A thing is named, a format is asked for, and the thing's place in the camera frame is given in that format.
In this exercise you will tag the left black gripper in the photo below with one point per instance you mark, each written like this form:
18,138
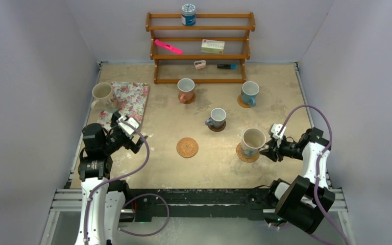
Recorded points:
129,144

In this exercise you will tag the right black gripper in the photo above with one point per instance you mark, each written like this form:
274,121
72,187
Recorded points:
272,145

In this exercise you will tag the small grey mug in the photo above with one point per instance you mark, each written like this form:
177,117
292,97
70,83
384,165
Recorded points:
217,118

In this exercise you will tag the blue mug white inside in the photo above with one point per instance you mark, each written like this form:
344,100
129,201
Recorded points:
249,91

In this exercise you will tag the brown orange mug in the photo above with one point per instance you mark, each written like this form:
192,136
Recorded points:
186,85

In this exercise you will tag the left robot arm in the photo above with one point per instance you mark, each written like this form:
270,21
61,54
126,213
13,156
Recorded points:
103,198

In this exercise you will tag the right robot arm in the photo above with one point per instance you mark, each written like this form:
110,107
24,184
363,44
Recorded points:
303,202

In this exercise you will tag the woven rattan coaster right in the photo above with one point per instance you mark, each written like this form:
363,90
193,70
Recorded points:
243,158

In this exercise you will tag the woven rattan coaster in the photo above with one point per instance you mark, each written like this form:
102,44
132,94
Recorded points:
243,158
187,147

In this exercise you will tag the woven rattan coaster left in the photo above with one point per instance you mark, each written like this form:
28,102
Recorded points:
187,147

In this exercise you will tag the light wooden coaster right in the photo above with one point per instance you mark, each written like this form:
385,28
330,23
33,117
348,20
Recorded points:
241,103

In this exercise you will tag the light wooden coaster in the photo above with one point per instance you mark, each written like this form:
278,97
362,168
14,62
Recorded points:
186,97
241,103

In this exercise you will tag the dark brown wooden coaster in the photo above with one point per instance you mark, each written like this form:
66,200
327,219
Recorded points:
219,129

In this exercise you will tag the light wooden coaster left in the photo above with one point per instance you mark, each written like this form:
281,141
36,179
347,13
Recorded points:
186,97

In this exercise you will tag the floral serving tray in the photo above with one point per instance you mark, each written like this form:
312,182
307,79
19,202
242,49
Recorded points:
132,98

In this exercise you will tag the beige floral mug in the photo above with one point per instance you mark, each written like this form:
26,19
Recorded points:
104,98

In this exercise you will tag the black blue marker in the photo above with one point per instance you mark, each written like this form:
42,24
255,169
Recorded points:
226,66

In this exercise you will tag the pink tape dispenser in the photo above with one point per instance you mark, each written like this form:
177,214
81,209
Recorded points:
199,64

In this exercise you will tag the pink marker pen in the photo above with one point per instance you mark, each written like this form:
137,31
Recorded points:
168,47

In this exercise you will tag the wooden three-tier shelf rack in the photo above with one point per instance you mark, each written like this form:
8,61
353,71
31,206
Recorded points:
242,57

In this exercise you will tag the green white small box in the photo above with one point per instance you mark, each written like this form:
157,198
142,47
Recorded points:
212,46

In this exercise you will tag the blue-lidded white jar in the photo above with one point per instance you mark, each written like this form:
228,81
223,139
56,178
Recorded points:
188,14

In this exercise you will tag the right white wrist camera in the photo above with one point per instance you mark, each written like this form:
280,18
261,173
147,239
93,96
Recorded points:
277,131

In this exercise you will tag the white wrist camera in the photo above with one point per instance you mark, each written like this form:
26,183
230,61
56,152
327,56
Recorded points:
128,125
277,131

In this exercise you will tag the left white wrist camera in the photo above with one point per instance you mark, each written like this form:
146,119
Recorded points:
128,125

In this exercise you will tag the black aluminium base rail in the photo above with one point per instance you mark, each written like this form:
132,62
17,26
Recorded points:
254,204

